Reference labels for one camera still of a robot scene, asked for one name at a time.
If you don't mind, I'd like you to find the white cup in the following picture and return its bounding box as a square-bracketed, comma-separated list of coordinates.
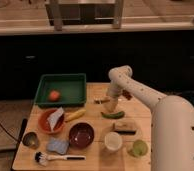
[104, 132, 123, 153]

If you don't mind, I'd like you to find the blue sponge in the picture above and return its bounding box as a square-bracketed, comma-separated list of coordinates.
[46, 138, 69, 155]

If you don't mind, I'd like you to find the green plastic tray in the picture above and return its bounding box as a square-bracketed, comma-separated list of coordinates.
[34, 73, 86, 108]

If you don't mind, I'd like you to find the purple bowl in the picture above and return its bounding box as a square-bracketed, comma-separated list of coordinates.
[69, 123, 95, 149]

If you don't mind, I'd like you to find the green cup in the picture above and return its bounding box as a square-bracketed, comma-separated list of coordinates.
[128, 140, 148, 158]

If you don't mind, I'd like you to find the orange tomato toy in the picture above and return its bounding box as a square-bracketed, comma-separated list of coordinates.
[48, 90, 61, 102]

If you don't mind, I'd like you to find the small metal cup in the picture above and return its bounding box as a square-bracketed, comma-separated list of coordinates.
[22, 132, 39, 149]

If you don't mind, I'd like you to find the wooden board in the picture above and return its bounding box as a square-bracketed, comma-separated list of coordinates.
[13, 83, 151, 171]

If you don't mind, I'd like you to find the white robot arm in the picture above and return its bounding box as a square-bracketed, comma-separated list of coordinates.
[106, 65, 194, 171]

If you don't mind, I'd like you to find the black cable left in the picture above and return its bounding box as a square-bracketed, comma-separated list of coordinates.
[0, 113, 20, 143]

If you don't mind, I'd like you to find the brown grape cluster toy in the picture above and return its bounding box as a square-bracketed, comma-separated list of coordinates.
[122, 90, 132, 100]

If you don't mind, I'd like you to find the white cloth piece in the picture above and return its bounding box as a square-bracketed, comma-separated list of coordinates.
[47, 107, 64, 130]

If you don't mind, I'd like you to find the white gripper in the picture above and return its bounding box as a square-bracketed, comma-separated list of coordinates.
[104, 83, 122, 112]

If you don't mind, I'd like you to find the yellow banana toy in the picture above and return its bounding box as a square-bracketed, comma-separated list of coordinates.
[65, 109, 86, 122]

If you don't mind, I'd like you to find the orange bowl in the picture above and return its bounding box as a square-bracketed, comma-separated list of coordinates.
[38, 108, 64, 135]

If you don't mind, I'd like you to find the wooden chair frame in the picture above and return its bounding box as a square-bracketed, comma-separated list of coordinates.
[44, 0, 124, 31]

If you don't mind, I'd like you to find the green pepper toy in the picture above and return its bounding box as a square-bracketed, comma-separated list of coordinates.
[101, 111, 125, 119]

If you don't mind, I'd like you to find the white black dish brush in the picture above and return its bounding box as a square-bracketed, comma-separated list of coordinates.
[34, 152, 86, 166]

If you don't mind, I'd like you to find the black bar handle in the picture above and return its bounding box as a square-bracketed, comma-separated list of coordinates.
[11, 119, 28, 171]

